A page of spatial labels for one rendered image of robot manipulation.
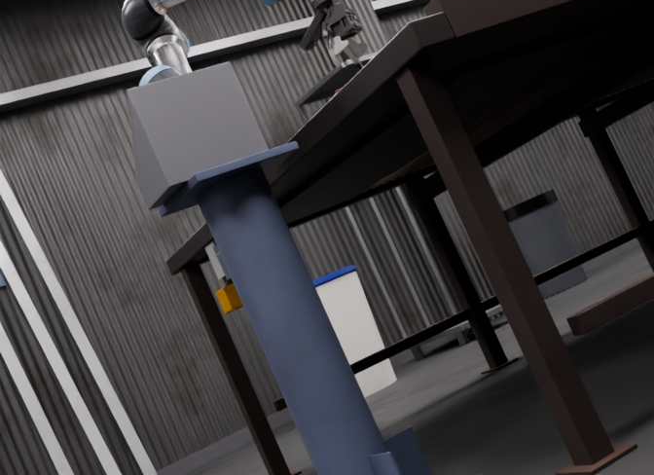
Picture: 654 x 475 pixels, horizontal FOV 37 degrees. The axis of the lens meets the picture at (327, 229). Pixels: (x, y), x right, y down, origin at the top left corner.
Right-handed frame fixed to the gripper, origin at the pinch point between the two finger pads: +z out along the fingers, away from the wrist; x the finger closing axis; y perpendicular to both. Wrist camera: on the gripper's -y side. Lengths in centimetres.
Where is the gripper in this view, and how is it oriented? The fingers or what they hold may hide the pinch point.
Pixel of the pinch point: (349, 70)
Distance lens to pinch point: 266.6
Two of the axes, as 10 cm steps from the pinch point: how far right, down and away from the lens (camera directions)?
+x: 4.4, -1.2, 8.9
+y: 8.0, -4.0, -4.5
